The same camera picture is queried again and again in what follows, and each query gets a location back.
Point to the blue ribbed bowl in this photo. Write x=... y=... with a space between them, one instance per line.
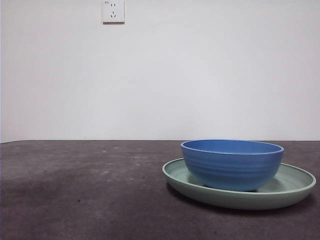
x=232 y=167

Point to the green round plate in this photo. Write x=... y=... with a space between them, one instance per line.
x=237 y=200

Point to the white wall power socket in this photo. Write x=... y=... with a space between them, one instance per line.
x=113 y=11

